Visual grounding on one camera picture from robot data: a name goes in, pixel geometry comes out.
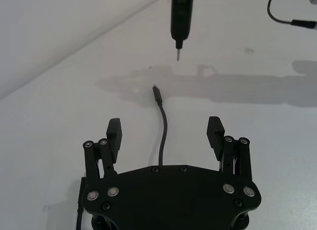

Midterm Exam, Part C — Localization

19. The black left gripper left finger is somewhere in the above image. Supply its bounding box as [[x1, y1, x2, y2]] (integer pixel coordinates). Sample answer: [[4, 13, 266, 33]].
[[83, 118, 124, 185]]

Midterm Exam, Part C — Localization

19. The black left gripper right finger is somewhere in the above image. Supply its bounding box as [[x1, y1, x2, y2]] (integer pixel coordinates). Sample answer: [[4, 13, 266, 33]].
[[206, 116, 254, 183]]

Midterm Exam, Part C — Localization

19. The black pen-shaped electric screwdriver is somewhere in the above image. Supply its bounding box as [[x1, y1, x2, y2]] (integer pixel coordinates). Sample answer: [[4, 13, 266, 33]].
[[170, 0, 194, 62]]

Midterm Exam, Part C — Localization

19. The grey cable with plug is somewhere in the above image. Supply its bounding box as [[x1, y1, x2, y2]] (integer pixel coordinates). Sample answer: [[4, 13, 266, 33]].
[[152, 84, 169, 168]]

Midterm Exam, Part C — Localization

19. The thin dark gripper cable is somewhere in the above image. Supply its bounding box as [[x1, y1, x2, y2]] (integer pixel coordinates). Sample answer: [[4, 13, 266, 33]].
[[76, 176, 87, 230]]

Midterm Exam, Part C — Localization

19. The black cable with thick plug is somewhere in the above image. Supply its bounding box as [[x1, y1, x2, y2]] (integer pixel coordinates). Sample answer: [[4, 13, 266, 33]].
[[266, 0, 317, 31]]

